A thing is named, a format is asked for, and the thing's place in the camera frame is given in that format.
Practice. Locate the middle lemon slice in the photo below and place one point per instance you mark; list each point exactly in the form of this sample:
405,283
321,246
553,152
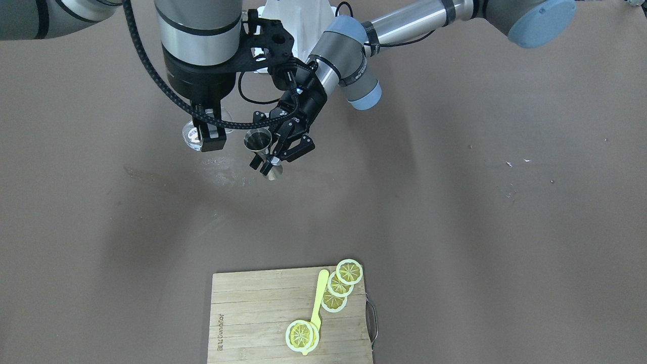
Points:
337,288

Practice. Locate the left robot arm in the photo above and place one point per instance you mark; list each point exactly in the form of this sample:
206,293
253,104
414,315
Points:
340,57

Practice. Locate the steel jigger measuring cup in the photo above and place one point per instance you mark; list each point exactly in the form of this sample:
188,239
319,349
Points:
258,141

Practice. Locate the clear glass shaker cup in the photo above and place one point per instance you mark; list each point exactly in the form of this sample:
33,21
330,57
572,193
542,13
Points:
206,137

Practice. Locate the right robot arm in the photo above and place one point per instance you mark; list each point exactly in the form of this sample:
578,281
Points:
198,38

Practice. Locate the lemon slice on spoon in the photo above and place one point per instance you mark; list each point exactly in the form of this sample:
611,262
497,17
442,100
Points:
302,336

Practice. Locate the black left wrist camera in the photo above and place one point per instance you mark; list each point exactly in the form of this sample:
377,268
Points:
284,74

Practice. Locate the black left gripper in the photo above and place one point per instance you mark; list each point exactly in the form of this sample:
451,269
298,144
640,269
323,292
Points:
309,102

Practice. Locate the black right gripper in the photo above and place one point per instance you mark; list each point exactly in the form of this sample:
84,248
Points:
198,76

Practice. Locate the yellow plastic spoon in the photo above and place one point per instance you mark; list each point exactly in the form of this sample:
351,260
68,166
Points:
315,319

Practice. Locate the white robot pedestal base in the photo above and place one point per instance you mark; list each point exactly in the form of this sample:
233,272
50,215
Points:
305,21

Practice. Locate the bamboo cutting board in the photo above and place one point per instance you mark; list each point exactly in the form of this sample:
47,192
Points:
251,310

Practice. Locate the lemon slice near spoon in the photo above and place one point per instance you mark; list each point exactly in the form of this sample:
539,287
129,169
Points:
332,303

